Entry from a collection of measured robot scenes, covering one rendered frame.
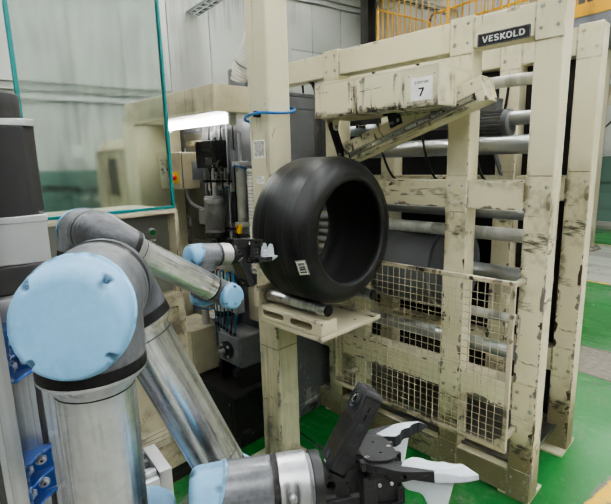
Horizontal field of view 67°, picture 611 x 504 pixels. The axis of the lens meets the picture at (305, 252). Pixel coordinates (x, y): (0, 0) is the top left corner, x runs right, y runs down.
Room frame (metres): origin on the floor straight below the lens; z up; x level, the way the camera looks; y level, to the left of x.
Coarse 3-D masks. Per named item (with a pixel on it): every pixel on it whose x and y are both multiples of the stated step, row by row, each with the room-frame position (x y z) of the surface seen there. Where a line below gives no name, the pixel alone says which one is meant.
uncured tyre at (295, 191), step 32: (320, 160) 1.74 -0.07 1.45; (352, 160) 1.81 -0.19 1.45; (288, 192) 1.66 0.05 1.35; (320, 192) 1.63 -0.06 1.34; (352, 192) 2.05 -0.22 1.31; (256, 224) 1.71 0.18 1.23; (288, 224) 1.60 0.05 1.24; (352, 224) 2.10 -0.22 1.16; (384, 224) 1.90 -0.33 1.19; (288, 256) 1.60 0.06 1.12; (320, 256) 2.05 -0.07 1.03; (352, 256) 2.04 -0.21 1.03; (288, 288) 1.71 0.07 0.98; (320, 288) 1.64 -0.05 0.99; (352, 288) 1.75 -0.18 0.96
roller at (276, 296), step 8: (272, 296) 1.85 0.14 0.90; (280, 296) 1.82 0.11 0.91; (288, 296) 1.80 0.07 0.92; (296, 296) 1.78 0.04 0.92; (288, 304) 1.78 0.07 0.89; (296, 304) 1.75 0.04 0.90; (304, 304) 1.72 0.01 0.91; (312, 304) 1.69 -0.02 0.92; (320, 304) 1.67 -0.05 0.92; (312, 312) 1.70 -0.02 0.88; (320, 312) 1.66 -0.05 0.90; (328, 312) 1.65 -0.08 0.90
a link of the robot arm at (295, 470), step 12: (276, 456) 0.53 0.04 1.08; (288, 456) 0.53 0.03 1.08; (300, 456) 0.53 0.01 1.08; (288, 468) 0.52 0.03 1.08; (300, 468) 0.52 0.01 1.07; (312, 468) 0.52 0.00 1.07; (288, 480) 0.50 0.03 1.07; (300, 480) 0.51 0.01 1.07; (312, 480) 0.51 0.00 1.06; (288, 492) 0.50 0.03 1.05; (300, 492) 0.50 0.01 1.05; (312, 492) 0.50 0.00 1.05
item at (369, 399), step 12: (360, 384) 0.57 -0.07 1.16; (360, 396) 0.55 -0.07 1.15; (372, 396) 0.54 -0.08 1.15; (348, 408) 0.56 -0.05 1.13; (360, 408) 0.54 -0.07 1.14; (372, 408) 0.54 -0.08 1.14; (348, 420) 0.55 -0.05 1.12; (360, 420) 0.54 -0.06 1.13; (372, 420) 0.54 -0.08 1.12; (336, 432) 0.56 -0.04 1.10; (348, 432) 0.53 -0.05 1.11; (360, 432) 0.53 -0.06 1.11; (336, 444) 0.54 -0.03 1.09; (348, 444) 0.53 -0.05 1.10; (360, 444) 0.53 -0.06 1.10; (324, 456) 0.55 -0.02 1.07; (336, 456) 0.52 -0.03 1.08; (348, 456) 0.53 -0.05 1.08; (336, 468) 0.52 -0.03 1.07; (348, 468) 0.53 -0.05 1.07
